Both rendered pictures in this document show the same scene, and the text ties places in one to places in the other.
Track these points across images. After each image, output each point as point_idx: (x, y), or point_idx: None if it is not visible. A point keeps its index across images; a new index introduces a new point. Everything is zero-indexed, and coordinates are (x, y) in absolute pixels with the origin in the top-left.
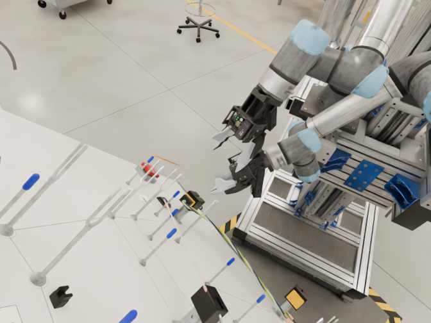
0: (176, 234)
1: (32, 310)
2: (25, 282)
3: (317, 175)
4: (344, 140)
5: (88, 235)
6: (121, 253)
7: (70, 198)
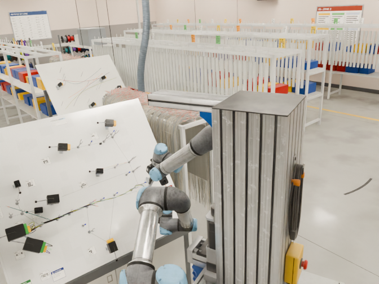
0: (135, 191)
1: (98, 140)
2: (102, 140)
3: (160, 230)
4: (205, 267)
5: (118, 153)
6: (115, 161)
7: (128, 150)
